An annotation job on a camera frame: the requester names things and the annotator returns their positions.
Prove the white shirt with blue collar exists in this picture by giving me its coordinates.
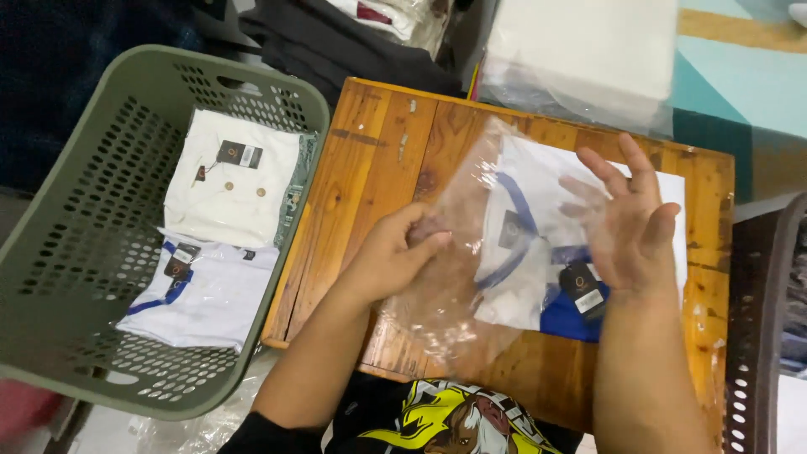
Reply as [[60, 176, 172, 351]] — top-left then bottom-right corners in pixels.
[[115, 228, 281, 354]]

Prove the heap of bagged clothes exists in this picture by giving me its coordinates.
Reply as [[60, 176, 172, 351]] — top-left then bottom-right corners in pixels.
[[327, 0, 454, 56]]

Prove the person's black printed shirt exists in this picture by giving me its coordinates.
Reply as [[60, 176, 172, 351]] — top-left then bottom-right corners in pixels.
[[217, 377, 586, 454]]

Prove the red cloth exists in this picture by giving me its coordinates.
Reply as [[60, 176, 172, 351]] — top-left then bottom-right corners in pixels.
[[0, 378, 65, 443]]

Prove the person's left hand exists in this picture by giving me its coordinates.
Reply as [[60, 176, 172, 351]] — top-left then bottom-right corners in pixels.
[[339, 202, 453, 308]]

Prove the white buttoned folded shirt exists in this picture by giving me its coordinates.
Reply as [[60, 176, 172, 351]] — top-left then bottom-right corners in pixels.
[[163, 108, 303, 251]]

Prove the clear plastic bag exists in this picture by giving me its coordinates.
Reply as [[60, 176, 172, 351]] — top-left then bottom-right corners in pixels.
[[377, 115, 609, 380]]

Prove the white shirt with blue hem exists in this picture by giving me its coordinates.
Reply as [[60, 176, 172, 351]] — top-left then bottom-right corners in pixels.
[[473, 134, 688, 344]]

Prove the dark blue cloth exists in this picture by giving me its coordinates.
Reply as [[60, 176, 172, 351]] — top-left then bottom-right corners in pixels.
[[0, 0, 212, 194]]

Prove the black hang tag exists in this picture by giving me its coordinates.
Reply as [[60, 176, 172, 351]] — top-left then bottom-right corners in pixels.
[[216, 139, 265, 170], [558, 260, 610, 323], [163, 242, 202, 282]]

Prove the heap of dark clothing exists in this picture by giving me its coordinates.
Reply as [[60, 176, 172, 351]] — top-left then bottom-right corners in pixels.
[[238, 0, 465, 109]]

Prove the bagged stack of white cloth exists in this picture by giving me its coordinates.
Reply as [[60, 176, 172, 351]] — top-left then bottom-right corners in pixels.
[[478, 0, 682, 138]]

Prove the green plastic laundry basket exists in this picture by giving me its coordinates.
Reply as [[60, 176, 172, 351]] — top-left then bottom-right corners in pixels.
[[0, 44, 332, 422]]

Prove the teal patterned floor mat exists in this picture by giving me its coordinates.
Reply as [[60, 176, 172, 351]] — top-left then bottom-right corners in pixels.
[[668, 0, 807, 204]]

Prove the person's right hand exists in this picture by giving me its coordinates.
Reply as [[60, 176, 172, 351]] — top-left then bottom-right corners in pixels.
[[558, 132, 683, 297]]

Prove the brown plastic laundry basket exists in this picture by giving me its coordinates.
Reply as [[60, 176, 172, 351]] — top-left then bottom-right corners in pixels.
[[723, 192, 807, 454]]

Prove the green patterned folded cloth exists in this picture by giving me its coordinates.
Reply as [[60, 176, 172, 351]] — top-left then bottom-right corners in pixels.
[[273, 131, 320, 248]]

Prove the crumpled clear plastic sheet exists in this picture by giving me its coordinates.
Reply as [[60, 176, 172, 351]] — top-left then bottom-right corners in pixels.
[[128, 350, 281, 454]]

